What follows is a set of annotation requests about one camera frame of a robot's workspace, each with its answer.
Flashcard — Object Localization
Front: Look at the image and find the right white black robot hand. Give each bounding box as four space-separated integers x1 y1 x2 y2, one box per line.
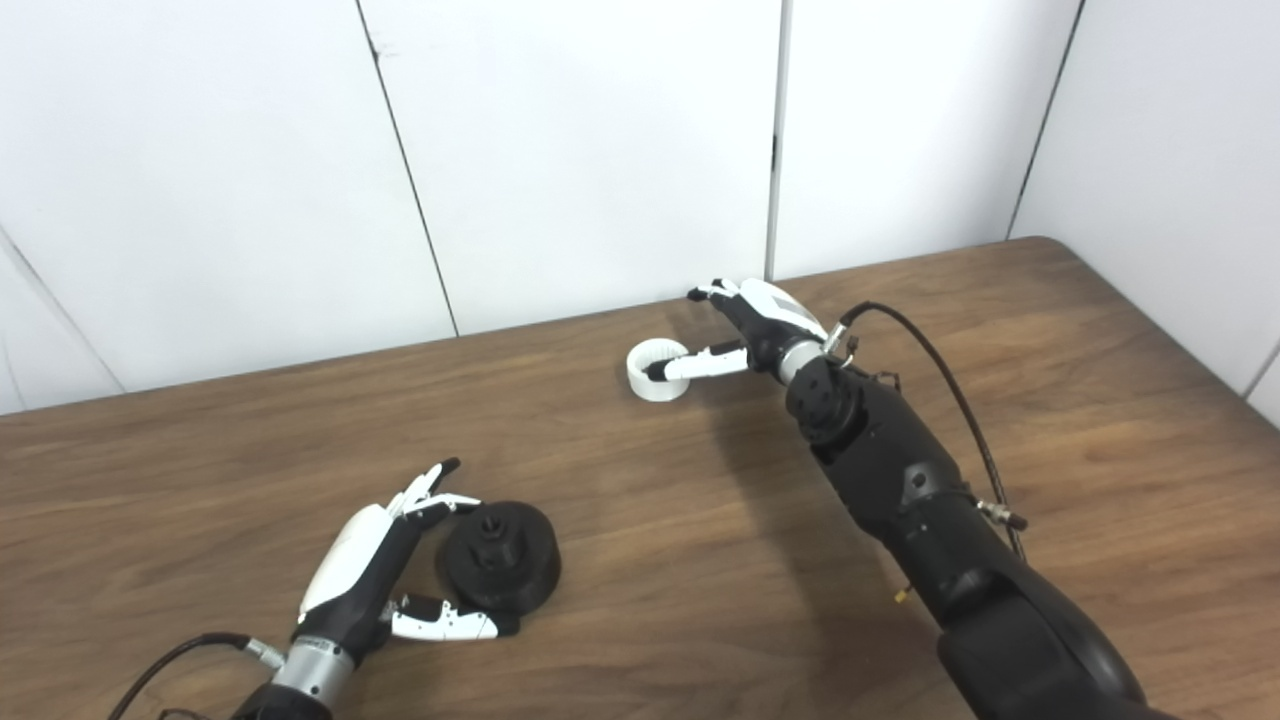
647 278 829 386

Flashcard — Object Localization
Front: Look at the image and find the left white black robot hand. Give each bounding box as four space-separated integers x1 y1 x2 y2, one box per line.
297 458 521 666

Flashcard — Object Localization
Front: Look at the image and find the white toothed plastic ring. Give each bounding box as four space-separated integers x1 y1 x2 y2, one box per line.
626 339 691 404

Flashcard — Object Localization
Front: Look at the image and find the round black plastic part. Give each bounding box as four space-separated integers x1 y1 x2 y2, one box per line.
437 500 562 615

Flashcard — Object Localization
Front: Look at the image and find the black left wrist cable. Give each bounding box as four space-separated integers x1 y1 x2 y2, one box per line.
105 632 286 720

